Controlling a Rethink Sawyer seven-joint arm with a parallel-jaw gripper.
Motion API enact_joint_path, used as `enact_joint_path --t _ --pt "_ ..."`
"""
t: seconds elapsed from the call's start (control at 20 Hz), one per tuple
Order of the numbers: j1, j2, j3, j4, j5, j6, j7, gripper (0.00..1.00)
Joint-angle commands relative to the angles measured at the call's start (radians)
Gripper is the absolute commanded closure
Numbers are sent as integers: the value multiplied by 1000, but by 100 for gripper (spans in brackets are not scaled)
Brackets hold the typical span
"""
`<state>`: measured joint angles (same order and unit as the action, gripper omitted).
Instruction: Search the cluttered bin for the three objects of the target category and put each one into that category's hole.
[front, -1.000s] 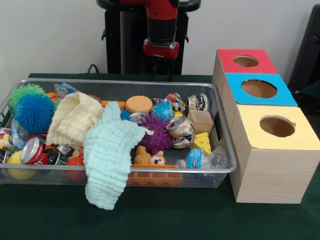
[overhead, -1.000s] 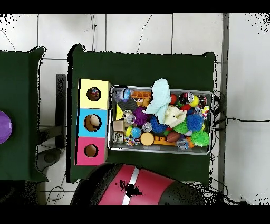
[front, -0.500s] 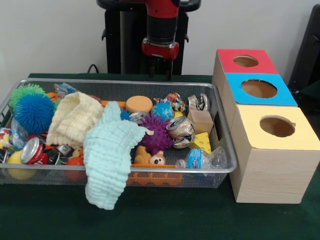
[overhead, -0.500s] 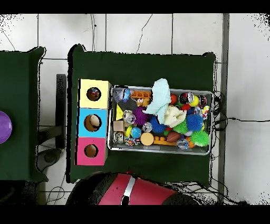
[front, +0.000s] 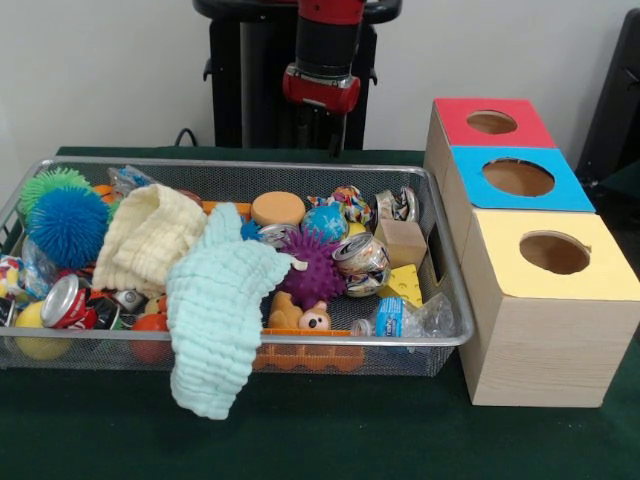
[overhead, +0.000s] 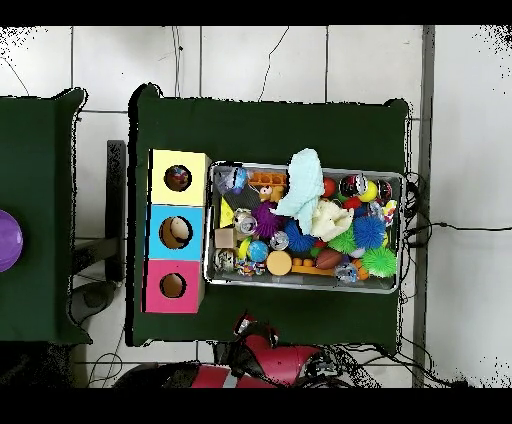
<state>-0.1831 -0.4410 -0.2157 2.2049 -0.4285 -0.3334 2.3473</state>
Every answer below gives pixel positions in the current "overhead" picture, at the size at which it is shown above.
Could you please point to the printed silver drink can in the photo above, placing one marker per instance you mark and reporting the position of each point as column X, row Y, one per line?
column 244, row 222

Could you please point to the crushed bottle with blue label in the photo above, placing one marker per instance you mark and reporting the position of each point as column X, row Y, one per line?
column 231, row 178

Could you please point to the blue spiky rubber ball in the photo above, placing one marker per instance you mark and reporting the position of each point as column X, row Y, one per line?
column 368, row 232
column 298, row 240

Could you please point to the mint green waffle cloth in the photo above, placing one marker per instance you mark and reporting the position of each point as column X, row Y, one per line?
column 306, row 180

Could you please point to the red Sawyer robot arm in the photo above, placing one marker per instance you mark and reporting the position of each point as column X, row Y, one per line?
column 280, row 360

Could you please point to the wooden box with three holes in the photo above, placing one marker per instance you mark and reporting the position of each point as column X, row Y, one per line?
column 160, row 248

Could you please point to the tan foam disc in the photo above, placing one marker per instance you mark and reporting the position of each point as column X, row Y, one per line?
column 278, row 262

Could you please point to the blue globe print ball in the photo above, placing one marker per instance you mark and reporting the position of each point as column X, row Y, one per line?
column 257, row 250

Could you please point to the purple spiky monster toy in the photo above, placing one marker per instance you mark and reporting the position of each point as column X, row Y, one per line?
column 266, row 222

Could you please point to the tan round object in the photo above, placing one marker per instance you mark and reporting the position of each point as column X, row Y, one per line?
column 178, row 228

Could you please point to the cream waffle cloth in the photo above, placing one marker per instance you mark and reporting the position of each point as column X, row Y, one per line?
column 332, row 220

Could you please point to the dark green tablecloth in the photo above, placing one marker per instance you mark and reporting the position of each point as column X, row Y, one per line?
column 260, row 132
column 44, row 180

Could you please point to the purple plastic bowl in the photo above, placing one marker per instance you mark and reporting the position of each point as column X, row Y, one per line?
column 8, row 240

